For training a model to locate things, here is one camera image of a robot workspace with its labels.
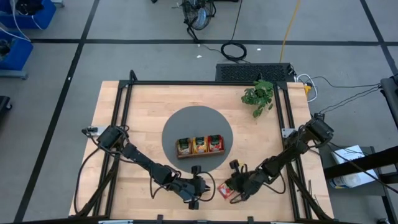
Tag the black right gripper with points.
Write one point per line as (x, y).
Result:
(245, 182)

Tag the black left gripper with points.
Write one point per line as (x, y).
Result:
(194, 188)

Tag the red strawberry tea packet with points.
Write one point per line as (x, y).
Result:
(215, 143)
(223, 190)

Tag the wooden three-compartment tray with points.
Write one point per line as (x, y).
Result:
(200, 155)

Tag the orange mango tea packet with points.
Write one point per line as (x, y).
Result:
(200, 145)

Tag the beige vanilla tea packet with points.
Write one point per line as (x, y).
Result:
(184, 146)

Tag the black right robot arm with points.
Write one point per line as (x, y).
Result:
(289, 152)

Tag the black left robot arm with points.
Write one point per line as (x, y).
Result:
(146, 163)

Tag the black table clamp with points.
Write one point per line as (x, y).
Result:
(250, 219)
(160, 218)

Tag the round grey woven placemat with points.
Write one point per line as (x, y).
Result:
(196, 121)

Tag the thin dark rod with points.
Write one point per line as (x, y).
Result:
(310, 188)

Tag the potted green plant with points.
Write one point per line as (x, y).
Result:
(259, 95)

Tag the black power adapter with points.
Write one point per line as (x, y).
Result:
(319, 115)

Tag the grey metal cart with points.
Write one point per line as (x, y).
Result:
(348, 194)

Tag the black vented computer case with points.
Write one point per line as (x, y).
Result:
(252, 73)

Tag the white printed booklet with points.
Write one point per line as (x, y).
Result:
(354, 180)

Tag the black metal beam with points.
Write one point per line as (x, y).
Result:
(360, 161)

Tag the black floor fan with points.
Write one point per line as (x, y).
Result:
(199, 15)

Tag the grey metal base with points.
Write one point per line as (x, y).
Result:
(12, 74)

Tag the blue plastic bin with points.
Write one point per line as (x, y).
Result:
(40, 18)
(18, 53)

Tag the black equipment bundle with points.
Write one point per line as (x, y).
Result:
(29, 6)

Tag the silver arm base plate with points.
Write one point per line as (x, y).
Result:
(287, 132)
(93, 129)

